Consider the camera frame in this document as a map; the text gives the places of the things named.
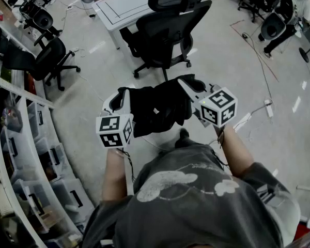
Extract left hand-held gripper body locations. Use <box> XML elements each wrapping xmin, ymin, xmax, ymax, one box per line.
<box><xmin>96</xmin><ymin>109</ymin><xmax>134</xmax><ymax>149</ymax></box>

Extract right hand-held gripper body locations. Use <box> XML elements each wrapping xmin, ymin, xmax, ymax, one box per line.
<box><xmin>192</xmin><ymin>84</ymin><xmax>238</xmax><ymax>128</ymax></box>

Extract black clothes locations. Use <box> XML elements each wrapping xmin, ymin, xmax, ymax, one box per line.
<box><xmin>117</xmin><ymin>73</ymin><xmax>207</xmax><ymax>138</ymax></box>

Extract black mesh headrest chair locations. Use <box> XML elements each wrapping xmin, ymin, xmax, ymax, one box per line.
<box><xmin>120</xmin><ymin>0</ymin><xmax>212</xmax><ymax>82</ymax></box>

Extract person's right forearm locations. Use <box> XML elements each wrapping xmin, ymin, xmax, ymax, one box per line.
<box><xmin>216</xmin><ymin>124</ymin><xmax>255</xmax><ymax>177</ymax></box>

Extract person's left forearm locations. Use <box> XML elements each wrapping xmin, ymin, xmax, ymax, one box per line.
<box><xmin>101</xmin><ymin>147</ymin><xmax>128</xmax><ymax>202</ymax></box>

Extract black office chair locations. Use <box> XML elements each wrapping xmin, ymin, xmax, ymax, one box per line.
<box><xmin>237</xmin><ymin>0</ymin><xmax>266</xmax><ymax>23</ymax></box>
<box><xmin>2</xmin><ymin>32</ymin><xmax>81</xmax><ymax>91</ymax></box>

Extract white power strip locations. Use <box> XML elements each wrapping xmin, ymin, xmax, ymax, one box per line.
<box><xmin>234</xmin><ymin>112</ymin><xmax>252</xmax><ymax>131</ymax></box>
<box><xmin>263</xmin><ymin>99</ymin><xmax>274</xmax><ymax>118</ymax></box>

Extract person's black trouser leg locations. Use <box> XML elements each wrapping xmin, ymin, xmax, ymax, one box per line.
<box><xmin>175</xmin><ymin>135</ymin><xmax>194</xmax><ymax>149</ymax></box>

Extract white shelf unit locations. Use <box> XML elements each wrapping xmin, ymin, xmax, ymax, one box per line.
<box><xmin>0</xmin><ymin>13</ymin><xmax>94</xmax><ymax>248</ymax></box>

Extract white table with black lines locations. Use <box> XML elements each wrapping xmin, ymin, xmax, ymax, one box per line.
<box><xmin>92</xmin><ymin>0</ymin><xmax>205</xmax><ymax>49</ymax></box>

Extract black round stand base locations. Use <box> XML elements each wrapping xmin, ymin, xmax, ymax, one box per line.
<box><xmin>299</xmin><ymin>39</ymin><xmax>310</xmax><ymax>63</ymax></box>

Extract person's grey printed shirt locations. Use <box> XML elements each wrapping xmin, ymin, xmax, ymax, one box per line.
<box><xmin>81</xmin><ymin>138</ymin><xmax>302</xmax><ymax>248</ymax></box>

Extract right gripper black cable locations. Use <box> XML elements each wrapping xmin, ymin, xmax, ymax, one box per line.
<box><xmin>211</xmin><ymin>131</ymin><xmax>229</xmax><ymax>166</ymax></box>

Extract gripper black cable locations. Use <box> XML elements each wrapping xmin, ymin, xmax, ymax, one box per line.
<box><xmin>211</xmin><ymin>131</ymin><xmax>229</xmax><ymax>166</ymax></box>
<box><xmin>120</xmin><ymin>150</ymin><xmax>135</xmax><ymax>183</ymax></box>

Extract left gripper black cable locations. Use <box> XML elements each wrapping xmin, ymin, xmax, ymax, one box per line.
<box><xmin>120</xmin><ymin>150</ymin><xmax>135</xmax><ymax>183</ymax></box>

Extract black floor cable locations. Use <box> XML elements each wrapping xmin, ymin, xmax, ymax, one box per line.
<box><xmin>241</xmin><ymin>32</ymin><xmax>274</xmax><ymax>100</ymax></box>

